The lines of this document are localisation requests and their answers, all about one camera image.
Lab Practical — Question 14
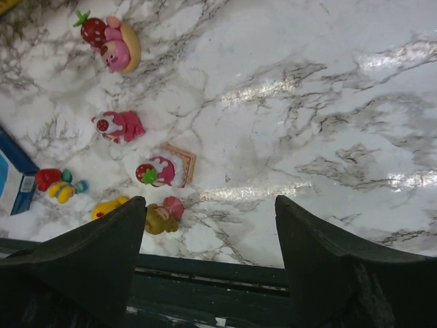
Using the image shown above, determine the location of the red cherry toy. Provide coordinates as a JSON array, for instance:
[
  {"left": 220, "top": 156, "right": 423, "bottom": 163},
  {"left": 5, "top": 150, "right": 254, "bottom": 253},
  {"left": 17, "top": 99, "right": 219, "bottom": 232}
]
[{"left": 35, "top": 168, "right": 72, "bottom": 192}]

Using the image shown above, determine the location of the olive brown round toy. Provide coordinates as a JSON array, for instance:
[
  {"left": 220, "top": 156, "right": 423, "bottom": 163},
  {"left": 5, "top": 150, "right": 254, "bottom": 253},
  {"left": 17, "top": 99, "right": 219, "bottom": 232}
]
[{"left": 145, "top": 196, "right": 185, "bottom": 235}]

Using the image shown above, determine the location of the pink bear figure toy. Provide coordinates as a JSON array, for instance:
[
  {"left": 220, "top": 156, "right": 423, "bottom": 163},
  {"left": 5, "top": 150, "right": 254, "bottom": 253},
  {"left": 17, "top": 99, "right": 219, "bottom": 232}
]
[{"left": 91, "top": 111, "right": 145, "bottom": 145}]

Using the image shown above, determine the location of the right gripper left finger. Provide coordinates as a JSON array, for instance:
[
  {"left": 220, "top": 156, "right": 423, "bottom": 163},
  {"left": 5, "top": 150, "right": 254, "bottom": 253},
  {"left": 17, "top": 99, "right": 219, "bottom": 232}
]
[{"left": 1, "top": 196, "right": 146, "bottom": 327}]

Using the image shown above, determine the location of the strawberry pink bear donut toy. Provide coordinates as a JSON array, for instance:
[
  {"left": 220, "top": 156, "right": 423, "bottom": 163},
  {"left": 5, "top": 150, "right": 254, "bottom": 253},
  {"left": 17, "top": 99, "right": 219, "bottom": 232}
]
[{"left": 74, "top": 11, "right": 141, "bottom": 74}]

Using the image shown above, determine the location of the small yellow blue toy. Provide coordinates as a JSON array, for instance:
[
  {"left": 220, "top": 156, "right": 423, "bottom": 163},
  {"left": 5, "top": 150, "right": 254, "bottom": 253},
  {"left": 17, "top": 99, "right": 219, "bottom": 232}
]
[{"left": 48, "top": 180, "right": 89, "bottom": 204}]

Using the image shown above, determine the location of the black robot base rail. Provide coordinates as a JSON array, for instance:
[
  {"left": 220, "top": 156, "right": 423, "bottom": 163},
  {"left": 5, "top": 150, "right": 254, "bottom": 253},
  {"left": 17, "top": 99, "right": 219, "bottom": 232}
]
[{"left": 0, "top": 237, "right": 294, "bottom": 328}]

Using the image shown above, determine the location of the blue white box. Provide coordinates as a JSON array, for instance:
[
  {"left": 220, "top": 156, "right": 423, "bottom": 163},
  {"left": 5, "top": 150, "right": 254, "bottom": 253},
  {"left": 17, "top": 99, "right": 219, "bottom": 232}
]
[{"left": 0, "top": 127, "right": 39, "bottom": 215}]

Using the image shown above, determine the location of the yellow duck toy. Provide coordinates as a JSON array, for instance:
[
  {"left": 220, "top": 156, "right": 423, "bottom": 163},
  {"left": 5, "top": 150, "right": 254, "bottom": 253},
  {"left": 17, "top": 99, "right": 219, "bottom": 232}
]
[{"left": 91, "top": 196, "right": 129, "bottom": 220}]

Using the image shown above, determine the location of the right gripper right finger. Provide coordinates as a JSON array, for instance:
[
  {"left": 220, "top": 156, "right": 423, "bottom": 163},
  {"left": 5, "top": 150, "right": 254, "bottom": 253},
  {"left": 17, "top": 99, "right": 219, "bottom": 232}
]
[{"left": 275, "top": 195, "right": 436, "bottom": 327}]

